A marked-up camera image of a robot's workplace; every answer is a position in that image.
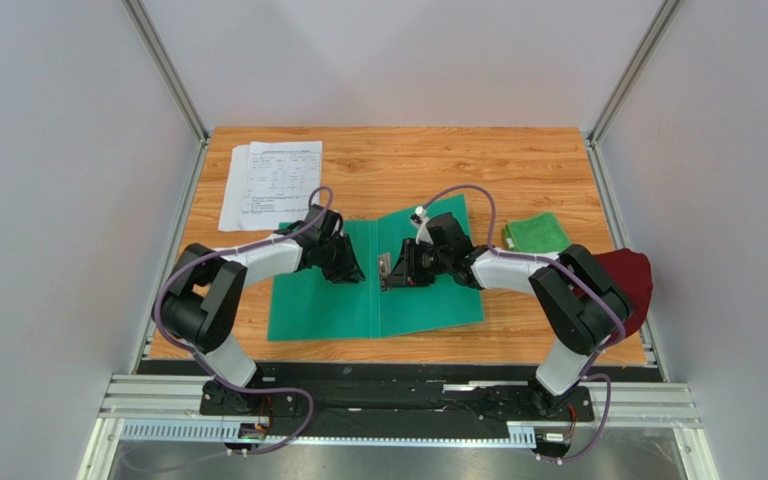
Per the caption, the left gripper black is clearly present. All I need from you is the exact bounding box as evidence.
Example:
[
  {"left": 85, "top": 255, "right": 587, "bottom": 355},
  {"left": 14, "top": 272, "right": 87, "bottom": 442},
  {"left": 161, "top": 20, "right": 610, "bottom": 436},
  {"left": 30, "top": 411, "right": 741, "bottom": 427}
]
[{"left": 317, "top": 232, "right": 365, "bottom": 284}]

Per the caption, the green file folder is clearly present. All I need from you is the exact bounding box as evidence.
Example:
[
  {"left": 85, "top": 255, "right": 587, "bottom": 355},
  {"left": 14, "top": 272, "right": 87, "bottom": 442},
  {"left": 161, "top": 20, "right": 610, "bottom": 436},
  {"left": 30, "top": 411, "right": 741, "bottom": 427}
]
[{"left": 267, "top": 208, "right": 485, "bottom": 342}]

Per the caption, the printed paper sheet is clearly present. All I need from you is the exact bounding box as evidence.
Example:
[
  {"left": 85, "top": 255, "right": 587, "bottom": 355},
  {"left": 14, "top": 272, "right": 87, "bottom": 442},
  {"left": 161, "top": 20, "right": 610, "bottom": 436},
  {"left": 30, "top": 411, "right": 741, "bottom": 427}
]
[{"left": 238, "top": 141, "right": 323, "bottom": 231}]

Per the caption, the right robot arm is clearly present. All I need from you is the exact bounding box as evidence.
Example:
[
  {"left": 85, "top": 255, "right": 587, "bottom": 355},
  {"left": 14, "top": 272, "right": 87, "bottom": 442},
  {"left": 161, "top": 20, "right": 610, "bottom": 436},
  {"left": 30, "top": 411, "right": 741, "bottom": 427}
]
[{"left": 382, "top": 208, "right": 633, "bottom": 418}]

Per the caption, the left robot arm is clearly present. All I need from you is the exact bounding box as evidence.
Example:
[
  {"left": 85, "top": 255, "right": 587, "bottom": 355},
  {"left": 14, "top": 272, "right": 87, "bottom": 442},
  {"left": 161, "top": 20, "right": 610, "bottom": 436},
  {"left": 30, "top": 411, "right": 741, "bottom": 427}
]
[{"left": 152, "top": 205, "right": 365, "bottom": 413}]

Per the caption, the metal folder clip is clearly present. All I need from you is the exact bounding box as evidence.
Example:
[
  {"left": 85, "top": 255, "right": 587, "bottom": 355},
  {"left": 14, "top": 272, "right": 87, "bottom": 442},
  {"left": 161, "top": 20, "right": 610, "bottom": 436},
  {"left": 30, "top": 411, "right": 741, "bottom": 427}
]
[{"left": 377, "top": 252, "right": 392, "bottom": 291}]

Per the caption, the lower white paper sheet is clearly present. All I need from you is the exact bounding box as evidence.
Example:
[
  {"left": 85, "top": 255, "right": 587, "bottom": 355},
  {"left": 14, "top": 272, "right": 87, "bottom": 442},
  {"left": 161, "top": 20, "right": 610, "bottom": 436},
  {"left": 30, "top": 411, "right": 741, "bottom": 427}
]
[{"left": 218, "top": 145, "right": 249, "bottom": 232}]

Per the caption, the green folded cloth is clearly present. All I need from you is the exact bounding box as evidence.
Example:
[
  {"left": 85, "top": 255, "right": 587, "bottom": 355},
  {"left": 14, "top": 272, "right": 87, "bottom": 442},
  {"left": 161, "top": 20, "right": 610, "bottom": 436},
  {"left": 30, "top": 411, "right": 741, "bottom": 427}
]
[{"left": 502, "top": 212, "right": 572, "bottom": 254}]

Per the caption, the dark red hat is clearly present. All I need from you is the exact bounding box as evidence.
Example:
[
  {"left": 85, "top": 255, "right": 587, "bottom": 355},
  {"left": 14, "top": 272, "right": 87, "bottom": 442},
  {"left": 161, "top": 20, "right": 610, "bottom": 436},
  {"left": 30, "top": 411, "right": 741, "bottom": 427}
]
[{"left": 594, "top": 248, "right": 653, "bottom": 338}]

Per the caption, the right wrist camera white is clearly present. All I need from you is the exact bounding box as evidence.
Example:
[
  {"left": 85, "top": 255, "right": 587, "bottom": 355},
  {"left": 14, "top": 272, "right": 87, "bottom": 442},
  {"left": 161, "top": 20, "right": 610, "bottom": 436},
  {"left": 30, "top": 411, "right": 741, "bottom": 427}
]
[{"left": 411, "top": 206, "right": 434, "bottom": 245}]

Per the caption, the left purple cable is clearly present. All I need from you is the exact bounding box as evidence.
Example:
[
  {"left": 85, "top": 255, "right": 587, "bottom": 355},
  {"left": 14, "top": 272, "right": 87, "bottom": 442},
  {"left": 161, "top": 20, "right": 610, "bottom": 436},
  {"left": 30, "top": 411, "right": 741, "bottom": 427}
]
[{"left": 150, "top": 185, "right": 335, "bottom": 457}]

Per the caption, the purple cable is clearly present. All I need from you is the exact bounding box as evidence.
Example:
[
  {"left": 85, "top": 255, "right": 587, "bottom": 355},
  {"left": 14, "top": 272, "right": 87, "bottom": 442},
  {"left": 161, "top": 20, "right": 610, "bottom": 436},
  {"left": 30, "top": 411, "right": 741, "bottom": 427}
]
[
  {"left": 150, "top": 185, "right": 335, "bottom": 457},
  {"left": 417, "top": 184, "right": 627, "bottom": 463}
]

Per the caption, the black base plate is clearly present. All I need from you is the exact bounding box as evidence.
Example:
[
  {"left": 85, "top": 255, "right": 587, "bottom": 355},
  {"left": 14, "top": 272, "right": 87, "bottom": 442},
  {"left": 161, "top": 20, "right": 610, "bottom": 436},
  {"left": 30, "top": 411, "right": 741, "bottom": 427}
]
[{"left": 199, "top": 362, "right": 594, "bottom": 435}]

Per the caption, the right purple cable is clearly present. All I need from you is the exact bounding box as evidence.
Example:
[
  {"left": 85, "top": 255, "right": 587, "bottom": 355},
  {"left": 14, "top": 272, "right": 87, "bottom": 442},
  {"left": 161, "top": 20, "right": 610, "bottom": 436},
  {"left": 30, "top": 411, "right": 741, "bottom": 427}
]
[{"left": 417, "top": 184, "right": 627, "bottom": 463}]

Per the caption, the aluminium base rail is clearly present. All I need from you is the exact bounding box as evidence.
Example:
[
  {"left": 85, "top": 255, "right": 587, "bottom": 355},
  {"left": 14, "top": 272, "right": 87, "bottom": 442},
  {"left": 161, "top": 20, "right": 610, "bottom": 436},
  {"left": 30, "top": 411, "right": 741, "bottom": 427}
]
[{"left": 98, "top": 375, "right": 701, "bottom": 449}]

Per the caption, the right aluminium frame post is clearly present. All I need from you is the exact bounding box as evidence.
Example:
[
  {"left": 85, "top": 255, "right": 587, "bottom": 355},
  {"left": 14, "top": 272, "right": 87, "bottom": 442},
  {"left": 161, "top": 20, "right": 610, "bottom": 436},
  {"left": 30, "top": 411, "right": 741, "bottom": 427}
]
[{"left": 586, "top": 0, "right": 683, "bottom": 146}]

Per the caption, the aluminium frame post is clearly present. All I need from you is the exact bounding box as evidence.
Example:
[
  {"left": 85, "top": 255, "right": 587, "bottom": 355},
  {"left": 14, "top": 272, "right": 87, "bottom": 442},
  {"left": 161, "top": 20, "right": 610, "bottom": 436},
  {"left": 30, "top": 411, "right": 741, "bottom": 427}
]
[
  {"left": 586, "top": 0, "right": 683, "bottom": 146},
  {"left": 121, "top": 0, "right": 210, "bottom": 145}
]

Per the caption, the left aluminium frame post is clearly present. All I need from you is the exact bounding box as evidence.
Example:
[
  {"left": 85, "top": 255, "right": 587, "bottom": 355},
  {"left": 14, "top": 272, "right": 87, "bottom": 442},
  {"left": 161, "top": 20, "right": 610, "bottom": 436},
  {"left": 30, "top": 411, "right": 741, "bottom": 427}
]
[{"left": 121, "top": 0, "right": 210, "bottom": 145}]

